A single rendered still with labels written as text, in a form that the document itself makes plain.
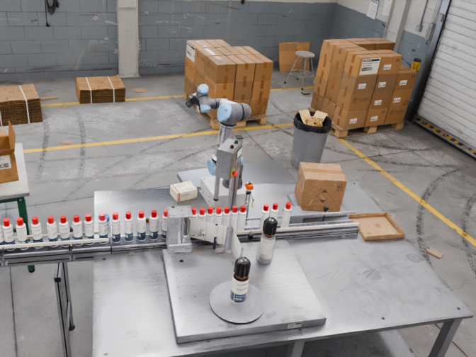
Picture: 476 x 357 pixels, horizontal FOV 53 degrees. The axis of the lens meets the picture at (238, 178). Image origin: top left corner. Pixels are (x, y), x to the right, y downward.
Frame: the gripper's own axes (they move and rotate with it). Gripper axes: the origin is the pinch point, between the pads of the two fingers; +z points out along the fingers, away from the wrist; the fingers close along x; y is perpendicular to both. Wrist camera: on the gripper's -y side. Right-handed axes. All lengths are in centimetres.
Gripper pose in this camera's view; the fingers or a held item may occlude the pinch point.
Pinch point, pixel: (193, 105)
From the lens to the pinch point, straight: 380.7
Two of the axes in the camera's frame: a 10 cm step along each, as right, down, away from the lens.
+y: 8.1, -5.2, 2.8
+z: -2.3, 1.6, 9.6
